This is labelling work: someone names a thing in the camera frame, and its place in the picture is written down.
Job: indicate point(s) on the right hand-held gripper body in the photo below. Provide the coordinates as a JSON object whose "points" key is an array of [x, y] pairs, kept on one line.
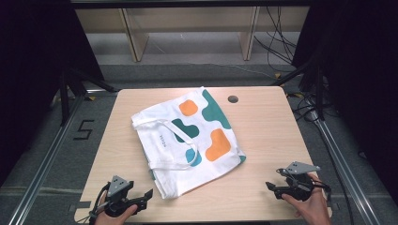
{"points": [[297, 186]]}

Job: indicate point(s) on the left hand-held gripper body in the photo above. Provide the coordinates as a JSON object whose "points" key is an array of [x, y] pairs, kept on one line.
{"points": [[118, 187]]}

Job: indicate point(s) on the white tote bag colourful patches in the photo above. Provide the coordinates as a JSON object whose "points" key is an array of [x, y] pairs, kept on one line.
{"points": [[175, 156]]}

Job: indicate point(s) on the person's right hand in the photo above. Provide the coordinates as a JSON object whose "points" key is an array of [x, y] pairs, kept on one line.
{"points": [[313, 207]]}

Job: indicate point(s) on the person's left hand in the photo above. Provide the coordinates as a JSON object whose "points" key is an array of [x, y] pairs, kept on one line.
{"points": [[115, 219]]}

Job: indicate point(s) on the black tape strip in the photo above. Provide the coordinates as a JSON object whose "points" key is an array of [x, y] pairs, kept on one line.
{"points": [[79, 206]]}

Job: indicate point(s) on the grey round table grommet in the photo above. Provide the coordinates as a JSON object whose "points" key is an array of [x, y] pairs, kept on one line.
{"points": [[233, 99]]}

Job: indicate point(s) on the black metal stand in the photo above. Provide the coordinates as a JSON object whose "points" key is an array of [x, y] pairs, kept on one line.
{"points": [[317, 90], [67, 93]]}

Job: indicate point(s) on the black curtain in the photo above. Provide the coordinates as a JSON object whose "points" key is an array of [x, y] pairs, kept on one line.
{"points": [[363, 62], [34, 62]]}

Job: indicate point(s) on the light wooden shelf unit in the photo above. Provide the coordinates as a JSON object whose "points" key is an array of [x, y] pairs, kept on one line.
{"points": [[191, 18]]}

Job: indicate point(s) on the aluminium floor rail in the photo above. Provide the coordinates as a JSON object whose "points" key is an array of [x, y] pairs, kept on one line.
{"points": [[40, 168], [344, 168]]}

